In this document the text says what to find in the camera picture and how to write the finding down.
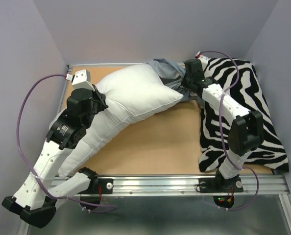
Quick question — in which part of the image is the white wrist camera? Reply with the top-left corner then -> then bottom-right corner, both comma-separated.
72,70 -> 94,91
195,51 -> 209,70

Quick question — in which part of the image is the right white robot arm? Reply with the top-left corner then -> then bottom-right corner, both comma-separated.
182,59 -> 264,191

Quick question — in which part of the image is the white pillow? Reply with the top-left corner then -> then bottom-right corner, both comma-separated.
58,64 -> 183,178

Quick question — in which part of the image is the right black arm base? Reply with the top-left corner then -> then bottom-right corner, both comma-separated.
195,176 -> 243,209

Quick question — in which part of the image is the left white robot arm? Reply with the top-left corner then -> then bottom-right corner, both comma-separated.
2,85 -> 108,228

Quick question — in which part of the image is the grey-blue pillowcase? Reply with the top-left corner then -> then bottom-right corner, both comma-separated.
146,58 -> 205,107

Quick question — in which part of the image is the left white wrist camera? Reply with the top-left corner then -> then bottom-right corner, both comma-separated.
72,70 -> 94,91

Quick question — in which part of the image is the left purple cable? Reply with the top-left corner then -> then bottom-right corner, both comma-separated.
16,74 -> 117,213

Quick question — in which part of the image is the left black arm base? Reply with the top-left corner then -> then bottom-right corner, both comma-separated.
79,178 -> 114,205

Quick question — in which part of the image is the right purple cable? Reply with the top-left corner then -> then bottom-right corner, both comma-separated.
199,50 -> 260,211

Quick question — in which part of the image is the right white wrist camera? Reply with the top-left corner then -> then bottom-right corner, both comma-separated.
195,51 -> 209,70

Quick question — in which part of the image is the purple cable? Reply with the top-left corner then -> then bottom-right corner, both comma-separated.
16,74 -> 117,213
199,50 -> 260,211

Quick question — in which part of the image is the zebra print pillow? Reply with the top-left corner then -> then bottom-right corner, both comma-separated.
198,58 -> 290,174

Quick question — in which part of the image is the aluminium front rail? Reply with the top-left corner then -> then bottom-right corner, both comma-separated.
27,175 -> 291,197

